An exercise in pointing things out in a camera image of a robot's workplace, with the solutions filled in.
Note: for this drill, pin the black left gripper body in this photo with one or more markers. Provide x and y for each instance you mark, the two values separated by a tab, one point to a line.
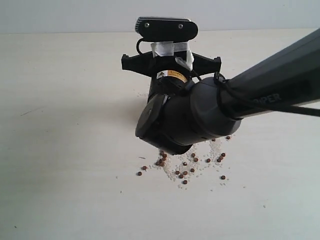
170	75

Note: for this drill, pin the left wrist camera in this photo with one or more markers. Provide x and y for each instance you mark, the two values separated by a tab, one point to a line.
165	29

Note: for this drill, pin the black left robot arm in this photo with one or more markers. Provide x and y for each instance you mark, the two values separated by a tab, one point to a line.
187	106

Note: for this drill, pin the scattered rice grain pile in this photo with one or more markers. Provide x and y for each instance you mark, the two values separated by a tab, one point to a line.
130	153

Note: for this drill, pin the scattered brown pellets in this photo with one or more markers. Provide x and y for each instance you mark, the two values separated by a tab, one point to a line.
182	168

